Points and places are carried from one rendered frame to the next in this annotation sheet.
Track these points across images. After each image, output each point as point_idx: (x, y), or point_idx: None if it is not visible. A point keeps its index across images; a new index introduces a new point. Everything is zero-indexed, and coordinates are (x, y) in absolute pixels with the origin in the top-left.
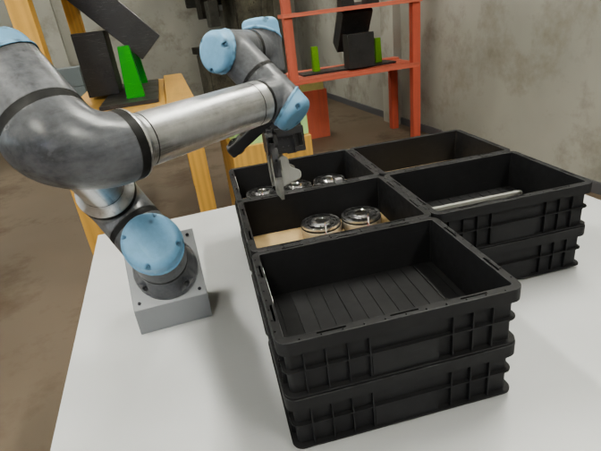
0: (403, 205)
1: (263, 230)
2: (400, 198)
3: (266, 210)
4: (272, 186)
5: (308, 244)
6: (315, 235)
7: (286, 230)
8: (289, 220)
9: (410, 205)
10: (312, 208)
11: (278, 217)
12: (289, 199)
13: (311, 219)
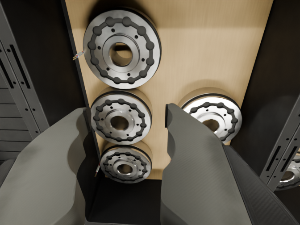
0: (145, 214)
1: (272, 21)
2: (155, 220)
3: (294, 44)
4: (174, 105)
5: (12, 96)
6: (181, 105)
7: (250, 67)
8: (259, 81)
9: (123, 220)
10: (251, 128)
11: (271, 64)
12: (281, 109)
13: (218, 116)
